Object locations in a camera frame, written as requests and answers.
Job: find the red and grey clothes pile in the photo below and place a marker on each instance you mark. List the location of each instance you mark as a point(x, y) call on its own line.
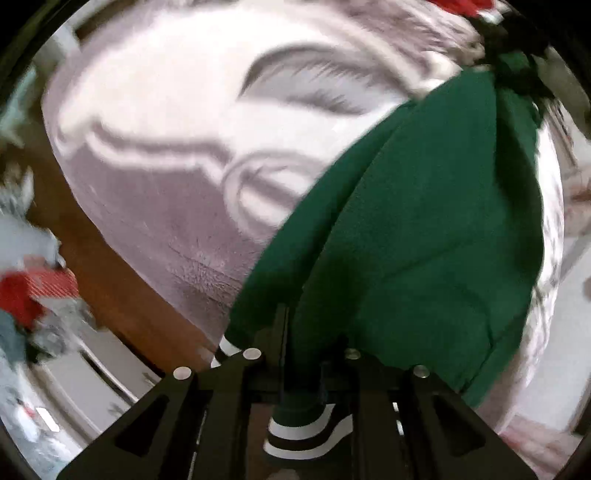
point(27, 286)

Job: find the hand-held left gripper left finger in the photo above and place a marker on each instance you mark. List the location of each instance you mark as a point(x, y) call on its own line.
point(240, 378)

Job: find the red cloth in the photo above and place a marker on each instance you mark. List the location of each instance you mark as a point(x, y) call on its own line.
point(461, 5)

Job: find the green sweater with striped cuffs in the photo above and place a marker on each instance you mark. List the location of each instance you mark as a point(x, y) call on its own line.
point(415, 240)

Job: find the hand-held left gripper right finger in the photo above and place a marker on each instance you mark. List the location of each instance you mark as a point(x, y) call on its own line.
point(369, 383)

